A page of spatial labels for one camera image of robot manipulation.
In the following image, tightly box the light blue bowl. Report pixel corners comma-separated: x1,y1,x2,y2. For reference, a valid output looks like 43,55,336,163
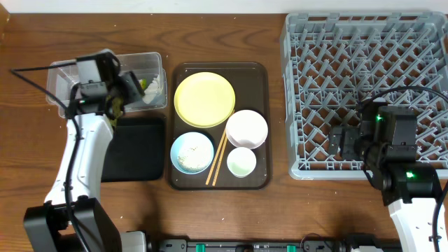
170,132,214,175

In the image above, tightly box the rice pile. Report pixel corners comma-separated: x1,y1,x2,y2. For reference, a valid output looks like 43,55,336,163
178,146,209,173

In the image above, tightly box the green snack wrapper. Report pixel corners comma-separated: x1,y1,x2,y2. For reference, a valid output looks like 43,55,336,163
105,75,144,129

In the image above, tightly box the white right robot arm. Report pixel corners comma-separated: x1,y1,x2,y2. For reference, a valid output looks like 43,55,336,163
329,120,447,251

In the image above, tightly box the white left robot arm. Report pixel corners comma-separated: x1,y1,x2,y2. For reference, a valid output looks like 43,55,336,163
23,49,148,251

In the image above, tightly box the grey dishwasher rack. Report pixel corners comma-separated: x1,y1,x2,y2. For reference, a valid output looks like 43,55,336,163
280,12,447,180

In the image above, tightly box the crumpled white tissue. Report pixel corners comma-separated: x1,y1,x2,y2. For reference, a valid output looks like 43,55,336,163
139,75,165,106

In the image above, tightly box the clear plastic bin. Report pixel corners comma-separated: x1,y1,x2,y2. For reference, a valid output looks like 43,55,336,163
46,52,167,114

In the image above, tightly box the black flat tray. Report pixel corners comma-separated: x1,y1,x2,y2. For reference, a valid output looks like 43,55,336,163
101,118,165,182

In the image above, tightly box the yellow plate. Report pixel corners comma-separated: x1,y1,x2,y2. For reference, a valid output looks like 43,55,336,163
174,72,236,128

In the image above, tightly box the pink white bowl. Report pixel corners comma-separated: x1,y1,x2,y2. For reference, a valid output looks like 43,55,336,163
225,110,269,149

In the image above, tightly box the dark brown tray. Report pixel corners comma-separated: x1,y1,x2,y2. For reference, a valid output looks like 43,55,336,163
167,62,272,191

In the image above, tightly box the small green cup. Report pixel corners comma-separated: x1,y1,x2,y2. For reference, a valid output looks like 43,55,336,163
227,147,257,178

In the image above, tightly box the left wooden chopstick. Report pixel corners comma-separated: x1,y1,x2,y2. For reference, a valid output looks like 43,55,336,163
205,131,226,186

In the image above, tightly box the wooden chopstick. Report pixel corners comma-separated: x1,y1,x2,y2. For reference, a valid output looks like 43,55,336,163
205,131,226,186
212,132,228,186

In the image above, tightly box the right wooden chopstick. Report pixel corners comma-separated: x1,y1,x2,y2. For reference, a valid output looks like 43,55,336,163
212,132,228,186

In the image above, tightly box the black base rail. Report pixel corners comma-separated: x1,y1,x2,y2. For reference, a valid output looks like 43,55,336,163
148,233,402,252

